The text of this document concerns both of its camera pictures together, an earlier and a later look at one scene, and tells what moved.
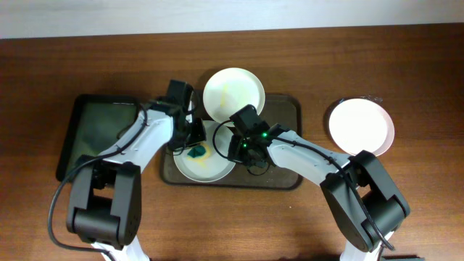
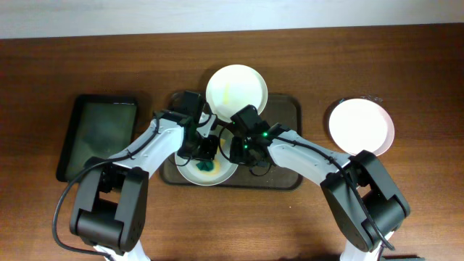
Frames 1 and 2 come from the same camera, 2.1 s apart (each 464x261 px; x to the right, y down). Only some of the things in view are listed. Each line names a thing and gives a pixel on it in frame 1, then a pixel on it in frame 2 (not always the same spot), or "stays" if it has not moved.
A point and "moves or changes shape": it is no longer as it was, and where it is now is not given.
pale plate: x=360 y=124 stays
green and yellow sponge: x=196 y=151 moves or changes shape
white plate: x=207 y=161 stays
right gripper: x=234 y=151 stays
